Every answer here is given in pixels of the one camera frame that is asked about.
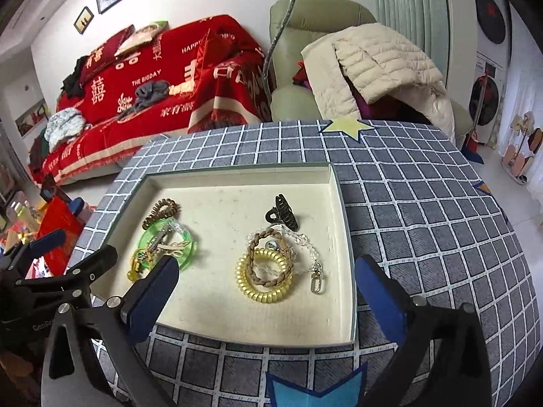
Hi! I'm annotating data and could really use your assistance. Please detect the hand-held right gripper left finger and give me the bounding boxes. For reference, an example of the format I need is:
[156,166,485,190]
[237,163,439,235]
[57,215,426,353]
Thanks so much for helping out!
[40,254,181,407]

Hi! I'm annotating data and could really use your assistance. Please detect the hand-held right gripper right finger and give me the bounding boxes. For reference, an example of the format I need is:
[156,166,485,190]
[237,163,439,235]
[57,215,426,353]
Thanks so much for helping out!
[354,254,505,407]

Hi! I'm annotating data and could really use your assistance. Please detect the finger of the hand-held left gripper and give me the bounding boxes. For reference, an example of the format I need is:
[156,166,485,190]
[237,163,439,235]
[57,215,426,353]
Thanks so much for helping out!
[0,229,68,280]
[17,244,119,313]

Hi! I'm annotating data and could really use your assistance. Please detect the yellow keychain charm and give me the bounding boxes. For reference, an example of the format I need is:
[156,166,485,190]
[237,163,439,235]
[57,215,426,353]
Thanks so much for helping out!
[126,248,154,282]

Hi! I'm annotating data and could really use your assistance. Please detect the metal hair clips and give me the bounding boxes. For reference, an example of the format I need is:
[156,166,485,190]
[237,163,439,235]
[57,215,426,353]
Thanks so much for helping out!
[146,225,189,260]

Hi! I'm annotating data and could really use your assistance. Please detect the green translucent bangle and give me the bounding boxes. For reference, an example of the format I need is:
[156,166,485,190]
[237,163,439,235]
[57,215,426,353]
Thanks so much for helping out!
[138,216,199,271]

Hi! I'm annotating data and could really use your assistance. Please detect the cream jewelry tray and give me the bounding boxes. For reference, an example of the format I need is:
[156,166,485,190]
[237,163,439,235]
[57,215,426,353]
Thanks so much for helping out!
[91,162,359,347]

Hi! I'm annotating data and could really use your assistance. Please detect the yellow spiral hair tie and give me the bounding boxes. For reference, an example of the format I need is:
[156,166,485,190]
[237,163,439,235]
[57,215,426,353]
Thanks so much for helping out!
[235,248,293,304]

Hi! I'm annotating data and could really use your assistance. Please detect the brown braided hair band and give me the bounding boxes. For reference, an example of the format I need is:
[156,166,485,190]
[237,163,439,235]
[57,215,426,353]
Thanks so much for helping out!
[245,227,298,287]

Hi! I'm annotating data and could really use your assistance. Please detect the red bag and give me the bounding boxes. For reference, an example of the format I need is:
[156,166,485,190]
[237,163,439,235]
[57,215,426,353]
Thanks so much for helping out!
[36,197,86,276]

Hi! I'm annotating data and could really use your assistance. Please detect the grey checked blanket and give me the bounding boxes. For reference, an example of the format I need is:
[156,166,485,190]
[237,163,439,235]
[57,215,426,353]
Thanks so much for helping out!
[63,118,536,407]

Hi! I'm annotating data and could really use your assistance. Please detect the white grey knitted cloth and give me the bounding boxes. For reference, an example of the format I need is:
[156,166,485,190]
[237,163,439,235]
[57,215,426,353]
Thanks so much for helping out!
[43,108,88,153]

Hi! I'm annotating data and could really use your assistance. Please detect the blue star patch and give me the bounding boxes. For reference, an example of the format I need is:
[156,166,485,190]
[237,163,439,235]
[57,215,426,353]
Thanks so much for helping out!
[265,362,370,407]

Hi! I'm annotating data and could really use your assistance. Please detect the black hair claw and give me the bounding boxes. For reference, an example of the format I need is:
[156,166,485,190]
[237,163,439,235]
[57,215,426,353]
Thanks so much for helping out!
[265,194,300,230]

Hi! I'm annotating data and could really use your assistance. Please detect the dark clothes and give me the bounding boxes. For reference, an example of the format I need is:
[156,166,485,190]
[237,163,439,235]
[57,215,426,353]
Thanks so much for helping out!
[61,55,92,98]

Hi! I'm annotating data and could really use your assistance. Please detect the yellow star patch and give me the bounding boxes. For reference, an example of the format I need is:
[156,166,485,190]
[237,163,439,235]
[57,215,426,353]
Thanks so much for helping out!
[320,117,376,141]

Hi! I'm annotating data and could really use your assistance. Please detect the purple garment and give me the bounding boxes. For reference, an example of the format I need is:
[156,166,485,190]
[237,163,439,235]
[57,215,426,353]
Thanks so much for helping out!
[352,80,408,120]

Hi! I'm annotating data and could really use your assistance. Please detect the red printed cushion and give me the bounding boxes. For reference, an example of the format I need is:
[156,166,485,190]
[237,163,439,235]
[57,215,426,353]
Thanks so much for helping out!
[78,24,135,85]

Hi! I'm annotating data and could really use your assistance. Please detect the wooden figure ornaments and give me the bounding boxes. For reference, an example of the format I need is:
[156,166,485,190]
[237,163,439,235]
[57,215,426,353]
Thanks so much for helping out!
[503,112,543,185]

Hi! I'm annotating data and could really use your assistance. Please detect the pale green armchair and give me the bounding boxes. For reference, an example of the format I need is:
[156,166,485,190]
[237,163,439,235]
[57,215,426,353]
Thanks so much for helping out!
[269,0,473,145]

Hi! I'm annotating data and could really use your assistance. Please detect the red printed sofa cover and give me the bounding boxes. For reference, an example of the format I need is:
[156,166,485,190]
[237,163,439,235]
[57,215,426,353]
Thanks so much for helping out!
[32,14,272,185]

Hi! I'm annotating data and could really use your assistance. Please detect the beige green printed cushion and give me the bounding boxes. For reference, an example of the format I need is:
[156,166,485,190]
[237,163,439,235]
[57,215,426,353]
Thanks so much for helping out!
[114,20,169,57]

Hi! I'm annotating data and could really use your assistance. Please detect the beige down jacket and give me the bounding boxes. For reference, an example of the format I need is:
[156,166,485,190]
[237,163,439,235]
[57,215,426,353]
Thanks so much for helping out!
[300,24,456,140]

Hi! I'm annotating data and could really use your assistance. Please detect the plain red cushion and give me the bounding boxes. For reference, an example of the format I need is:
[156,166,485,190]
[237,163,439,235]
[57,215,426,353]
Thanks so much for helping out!
[193,29,238,82]

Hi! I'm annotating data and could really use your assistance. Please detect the pale green pleated curtain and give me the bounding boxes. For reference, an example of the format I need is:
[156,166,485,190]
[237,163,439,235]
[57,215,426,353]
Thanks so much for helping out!
[373,0,452,77]

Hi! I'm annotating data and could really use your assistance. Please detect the clear crystal bead chain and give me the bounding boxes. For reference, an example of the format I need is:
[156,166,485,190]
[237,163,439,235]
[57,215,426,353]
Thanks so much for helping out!
[246,220,325,294]

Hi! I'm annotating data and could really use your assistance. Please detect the brown spiral hair tie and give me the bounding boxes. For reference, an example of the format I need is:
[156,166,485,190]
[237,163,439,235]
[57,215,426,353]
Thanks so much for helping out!
[142,197,181,229]

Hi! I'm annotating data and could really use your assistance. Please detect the framed wall picture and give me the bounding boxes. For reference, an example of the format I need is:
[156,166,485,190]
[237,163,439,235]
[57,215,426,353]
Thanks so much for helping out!
[15,98,48,136]

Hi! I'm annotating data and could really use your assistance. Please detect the small black picture frame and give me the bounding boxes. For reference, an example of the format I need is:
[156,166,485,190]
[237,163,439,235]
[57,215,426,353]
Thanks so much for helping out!
[73,6,94,35]

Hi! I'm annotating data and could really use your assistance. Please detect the braided grey cable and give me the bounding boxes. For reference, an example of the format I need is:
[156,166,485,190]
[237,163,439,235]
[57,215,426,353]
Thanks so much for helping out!
[262,0,310,113]

